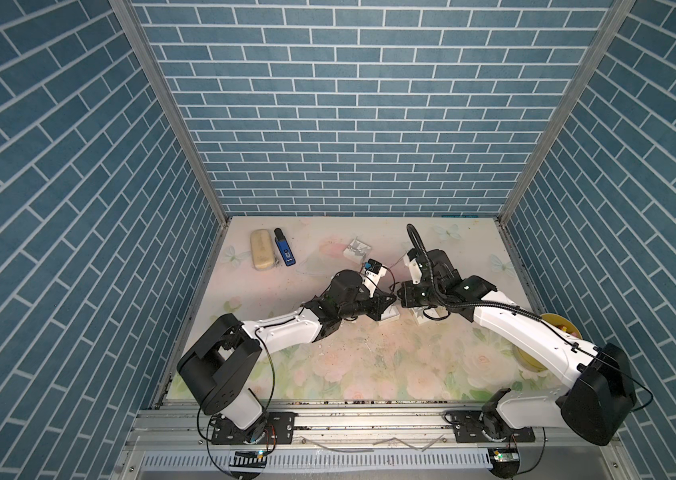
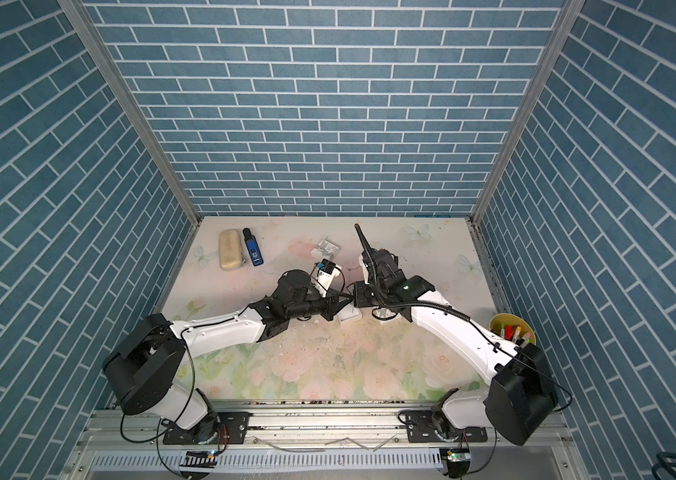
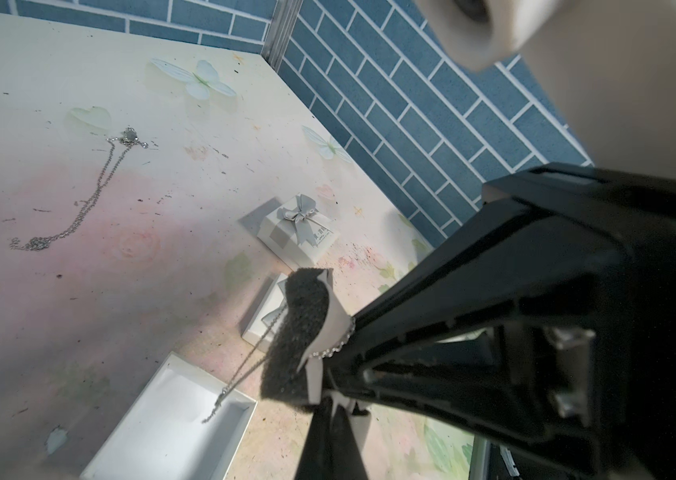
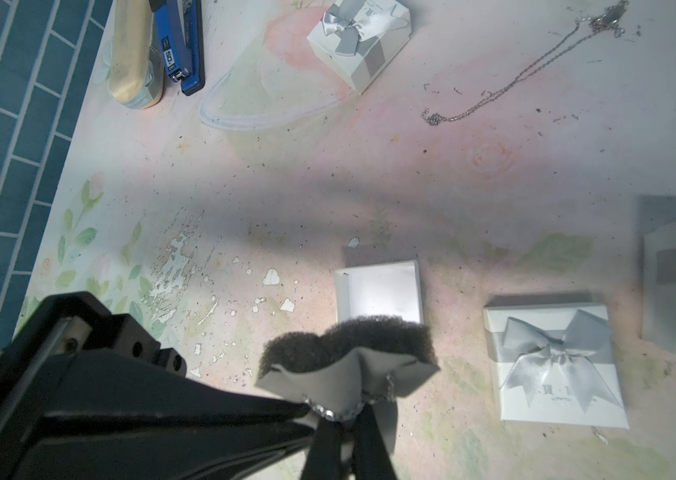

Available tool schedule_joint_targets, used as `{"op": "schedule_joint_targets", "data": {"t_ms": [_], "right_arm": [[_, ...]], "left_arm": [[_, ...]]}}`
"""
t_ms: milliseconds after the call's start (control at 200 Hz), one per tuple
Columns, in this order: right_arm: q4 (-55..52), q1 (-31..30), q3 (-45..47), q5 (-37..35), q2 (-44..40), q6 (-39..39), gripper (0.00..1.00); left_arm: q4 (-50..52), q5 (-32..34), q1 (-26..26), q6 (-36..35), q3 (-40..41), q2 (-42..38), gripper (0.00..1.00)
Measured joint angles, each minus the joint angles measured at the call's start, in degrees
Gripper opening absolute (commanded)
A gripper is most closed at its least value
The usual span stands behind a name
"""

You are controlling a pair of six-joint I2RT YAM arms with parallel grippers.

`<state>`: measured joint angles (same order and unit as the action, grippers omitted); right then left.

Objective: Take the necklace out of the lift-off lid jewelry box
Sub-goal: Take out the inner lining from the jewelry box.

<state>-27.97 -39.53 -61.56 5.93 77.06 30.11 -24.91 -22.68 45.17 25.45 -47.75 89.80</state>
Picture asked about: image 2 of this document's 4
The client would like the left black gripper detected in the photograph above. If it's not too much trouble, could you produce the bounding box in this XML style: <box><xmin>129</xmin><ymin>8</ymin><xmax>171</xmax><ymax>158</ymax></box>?
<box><xmin>285</xmin><ymin>287</ymin><xmax>354</xmax><ymax>322</ymax></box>

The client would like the white jewelry box base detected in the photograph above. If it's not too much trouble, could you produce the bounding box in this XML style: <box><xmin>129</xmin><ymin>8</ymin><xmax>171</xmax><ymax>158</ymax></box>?
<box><xmin>337</xmin><ymin>305</ymin><xmax>363</xmax><ymax>323</ymax></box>

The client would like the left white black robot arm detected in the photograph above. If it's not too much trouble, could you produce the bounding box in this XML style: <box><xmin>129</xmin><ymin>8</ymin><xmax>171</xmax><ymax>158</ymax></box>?
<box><xmin>102</xmin><ymin>270</ymin><xmax>361</xmax><ymax>432</ymax></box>

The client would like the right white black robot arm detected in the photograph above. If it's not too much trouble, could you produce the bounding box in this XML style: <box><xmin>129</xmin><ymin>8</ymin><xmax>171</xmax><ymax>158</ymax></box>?
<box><xmin>353</xmin><ymin>276</ymin><xmax>559</xmax><ymax>446</ymax></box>

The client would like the beige zippered pencil case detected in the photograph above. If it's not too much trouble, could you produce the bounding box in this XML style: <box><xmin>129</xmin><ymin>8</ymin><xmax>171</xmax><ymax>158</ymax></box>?
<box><xmin>218</xmin><ymin>229</ymin><xmax>244</xmax><ymax>271</ymax></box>

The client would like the yellow pen cup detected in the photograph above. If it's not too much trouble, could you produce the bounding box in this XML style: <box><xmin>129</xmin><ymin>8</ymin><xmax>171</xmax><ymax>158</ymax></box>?
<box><xmin>489</xmin><ymin>313</ymin><xmax>537</xmax><ymax>345</ymax></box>

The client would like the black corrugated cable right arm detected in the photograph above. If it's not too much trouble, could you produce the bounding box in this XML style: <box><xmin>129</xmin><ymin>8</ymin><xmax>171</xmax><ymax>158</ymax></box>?
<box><xmin>354</xmin><ymin>223</ymin><xmax>387</xmax><ymax>301</ymax></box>

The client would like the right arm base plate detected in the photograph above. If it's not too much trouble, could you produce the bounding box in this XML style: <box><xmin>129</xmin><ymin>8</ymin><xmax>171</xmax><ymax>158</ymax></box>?
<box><xmin>397</xmin><ymin>409</ymin><xmax>488</xmax><ymax>443</ymax></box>

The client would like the aluminium front rail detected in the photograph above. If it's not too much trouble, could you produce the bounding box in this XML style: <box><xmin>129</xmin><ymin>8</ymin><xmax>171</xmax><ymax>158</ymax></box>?
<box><xmin>61</xmin><ymin>401</ymin><xmax>588</xmax><ymax>479</ymax></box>

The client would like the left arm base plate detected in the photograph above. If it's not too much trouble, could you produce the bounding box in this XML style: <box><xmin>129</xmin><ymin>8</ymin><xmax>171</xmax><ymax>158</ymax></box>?
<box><xmin>161</xmin><ymin>411</ymin><xmax>251</xmax><ymax>447</ymax></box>

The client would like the aluminium corner post right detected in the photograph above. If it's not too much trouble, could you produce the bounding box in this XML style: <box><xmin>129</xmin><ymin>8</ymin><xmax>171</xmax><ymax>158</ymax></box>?
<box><xmin>471</xmin><ymin>0</ymin><xmax>585</xmax><ymax>228</ymax></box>

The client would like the aluminium corner post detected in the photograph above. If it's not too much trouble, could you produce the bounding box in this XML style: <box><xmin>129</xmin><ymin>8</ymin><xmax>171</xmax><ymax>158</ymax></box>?
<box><xmin>471</xmin><ymin>0</ymin><xmax>585</xmax><ymax>228</ymax></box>
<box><xmin>58</xmin><ymin>0</ymin><xmax>201</xmax><ymax>227</ymax></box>

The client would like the aluminium corner post left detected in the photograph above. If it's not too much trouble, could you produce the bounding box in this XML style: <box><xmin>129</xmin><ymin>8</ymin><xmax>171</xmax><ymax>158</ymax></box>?
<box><xmin>58</xmin><ymin>0</ymin><xmax>201</xmax><ymax>227</ymax></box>

